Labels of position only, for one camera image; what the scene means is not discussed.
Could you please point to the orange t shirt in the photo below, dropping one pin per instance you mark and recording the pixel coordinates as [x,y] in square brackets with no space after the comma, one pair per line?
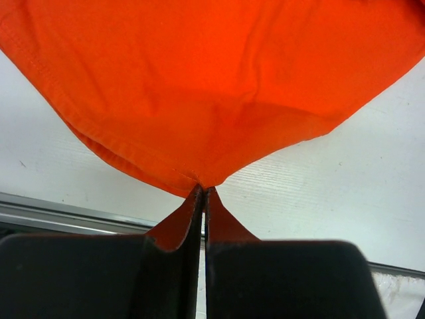
[185,93]

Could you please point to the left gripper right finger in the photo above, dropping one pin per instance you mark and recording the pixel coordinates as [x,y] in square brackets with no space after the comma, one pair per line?
[250,278]

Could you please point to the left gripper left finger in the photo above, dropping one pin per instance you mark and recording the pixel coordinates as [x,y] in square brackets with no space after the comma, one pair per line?
[154,275]

